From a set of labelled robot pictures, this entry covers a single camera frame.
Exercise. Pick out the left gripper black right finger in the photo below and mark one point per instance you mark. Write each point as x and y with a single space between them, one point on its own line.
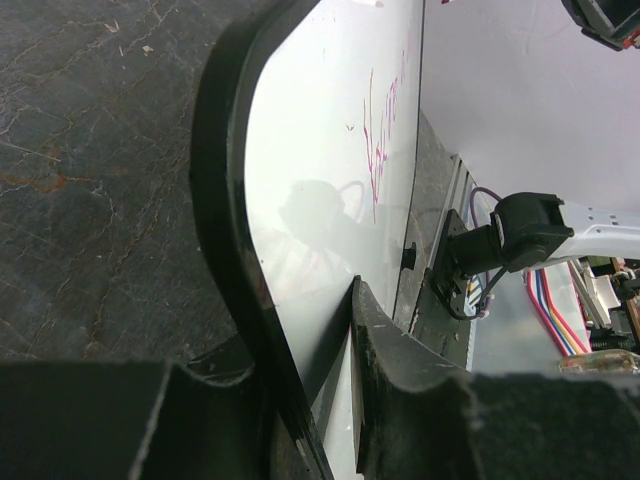
418 416

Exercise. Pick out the white whiteboard black frame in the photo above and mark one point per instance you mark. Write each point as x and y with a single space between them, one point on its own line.
302 166

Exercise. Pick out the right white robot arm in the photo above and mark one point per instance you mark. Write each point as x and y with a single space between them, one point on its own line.
541 101

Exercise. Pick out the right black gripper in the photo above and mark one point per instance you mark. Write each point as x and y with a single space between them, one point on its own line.
612 23

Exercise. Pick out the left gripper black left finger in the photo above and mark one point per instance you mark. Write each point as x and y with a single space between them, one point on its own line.
210 418

